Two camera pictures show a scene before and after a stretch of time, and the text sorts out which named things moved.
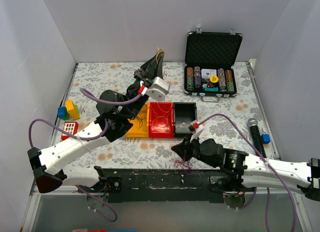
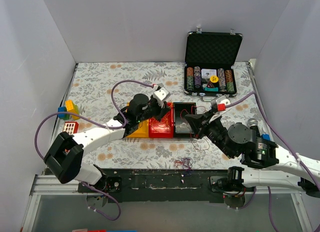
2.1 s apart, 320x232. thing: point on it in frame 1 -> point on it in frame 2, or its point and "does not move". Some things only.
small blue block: [265, 138] does not move
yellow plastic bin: [140, 127] does not move
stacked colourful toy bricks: [71, 111] does not move
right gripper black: [189, 146] -> [206, 124]
